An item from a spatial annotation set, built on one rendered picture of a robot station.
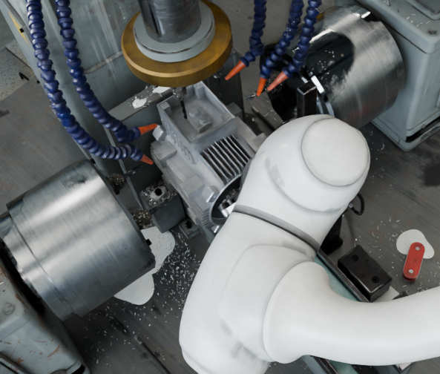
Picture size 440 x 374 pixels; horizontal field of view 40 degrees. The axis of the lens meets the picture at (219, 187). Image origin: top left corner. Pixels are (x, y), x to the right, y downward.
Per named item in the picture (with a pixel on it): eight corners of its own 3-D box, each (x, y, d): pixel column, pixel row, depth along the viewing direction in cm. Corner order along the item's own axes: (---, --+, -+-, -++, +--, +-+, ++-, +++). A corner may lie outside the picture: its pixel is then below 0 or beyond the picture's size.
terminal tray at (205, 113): (162, 128, 121) (154, 105, 115) (205, 102, 123) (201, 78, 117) (194, 168, 115) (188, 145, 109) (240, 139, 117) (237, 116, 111)
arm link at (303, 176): (267, 116, 73) (218, 214, 70) (311, 78, 57) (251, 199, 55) (343, 159, 74) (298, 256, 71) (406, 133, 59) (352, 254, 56)
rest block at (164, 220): (148, 217, 142) (137, 190, 132) (173, 200, 144) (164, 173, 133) (162, 234, 139) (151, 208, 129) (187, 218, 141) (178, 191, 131)
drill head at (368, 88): (231, 121, 140) (220, 42, 119) (366, 35, 149) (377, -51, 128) (300, 193, 128) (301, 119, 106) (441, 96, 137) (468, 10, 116)
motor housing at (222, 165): (159, 179, 133) (139, 128, 117) (229, 136, 137) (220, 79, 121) (209, 245, 123) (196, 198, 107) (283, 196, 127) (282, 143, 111)
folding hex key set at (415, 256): (410, 243, 131) (411, 240, 130) (425, 248, 130) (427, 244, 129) (400, 278, 127) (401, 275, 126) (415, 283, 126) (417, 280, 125)
